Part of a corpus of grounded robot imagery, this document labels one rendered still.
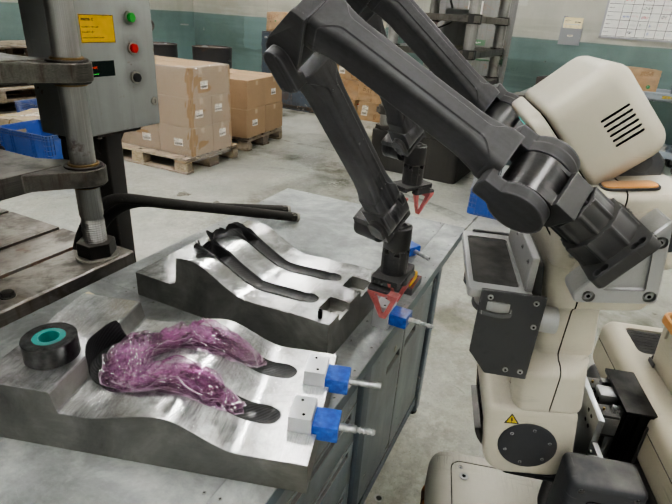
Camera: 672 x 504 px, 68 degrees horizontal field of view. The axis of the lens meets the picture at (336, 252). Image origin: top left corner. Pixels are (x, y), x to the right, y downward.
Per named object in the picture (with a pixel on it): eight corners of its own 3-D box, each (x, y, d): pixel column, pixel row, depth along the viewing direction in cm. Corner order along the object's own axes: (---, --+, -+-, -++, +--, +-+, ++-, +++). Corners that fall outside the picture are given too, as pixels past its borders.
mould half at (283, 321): (376, 304, 120) (381, 254, 115) (326, 363, 99) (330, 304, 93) (210, 254, 139) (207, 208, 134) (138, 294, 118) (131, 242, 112)
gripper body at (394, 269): (369, 283, 105) (372, 252, 102) (386, 264, 113) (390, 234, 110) (398, 292, 103) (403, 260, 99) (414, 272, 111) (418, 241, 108)
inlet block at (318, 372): (380, 388, 89) (383, 364, 87) (378, 408, 85) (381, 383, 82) (308, 377, 91) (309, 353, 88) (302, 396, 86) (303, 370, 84)
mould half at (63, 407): (335, 377, 95) (339, 329, 90) (306, 493, 72) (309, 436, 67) (91, 339, 101) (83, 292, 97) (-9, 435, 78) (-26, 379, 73)
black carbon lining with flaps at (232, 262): (344, 283, 115) (347, 245, 111) (310, 315, 102) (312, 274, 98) (222, 247, 128) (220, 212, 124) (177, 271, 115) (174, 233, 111)
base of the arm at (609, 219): (664, 245, 57) (628, 209, 68) (616, 198, 56) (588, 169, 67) (598, 291, 61) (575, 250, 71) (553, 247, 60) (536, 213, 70)
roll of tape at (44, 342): (64, 333, 84) (60, 316, 83) (91, 352, 80) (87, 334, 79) (13, 356, 78) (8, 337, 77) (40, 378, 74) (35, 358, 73)
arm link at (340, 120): (279, 52, 67) (327, 3, 70) (254, 51, 71) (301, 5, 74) (388, 246, 97) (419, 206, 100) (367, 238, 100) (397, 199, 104)
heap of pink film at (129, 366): (271, 354, 91) (271, 318, 88) (238, 425, 75) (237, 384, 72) (137, 334, 94) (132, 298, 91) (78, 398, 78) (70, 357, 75)
